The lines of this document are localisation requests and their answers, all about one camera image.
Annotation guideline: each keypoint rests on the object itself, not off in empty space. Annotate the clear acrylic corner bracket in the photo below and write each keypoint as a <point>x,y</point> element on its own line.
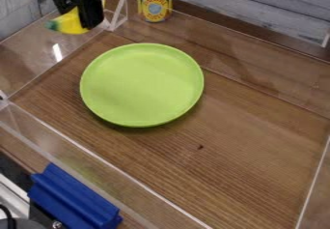
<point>117,17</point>

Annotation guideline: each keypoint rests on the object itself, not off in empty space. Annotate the yellow toy banana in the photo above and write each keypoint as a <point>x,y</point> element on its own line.
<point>66,23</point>

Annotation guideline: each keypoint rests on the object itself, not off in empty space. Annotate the yellow blue labelled can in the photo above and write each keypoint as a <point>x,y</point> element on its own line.
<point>153,10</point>

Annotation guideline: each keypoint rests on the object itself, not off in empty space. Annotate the green round plate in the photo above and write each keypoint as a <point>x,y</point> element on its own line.
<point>141,85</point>

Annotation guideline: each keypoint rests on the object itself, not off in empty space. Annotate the blue plastic clamp block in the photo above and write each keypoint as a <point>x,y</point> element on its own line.
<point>70,202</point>

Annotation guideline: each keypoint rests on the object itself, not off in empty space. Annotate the clear acrylic enclosure wall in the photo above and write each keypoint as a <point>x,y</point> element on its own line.
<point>36,145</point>

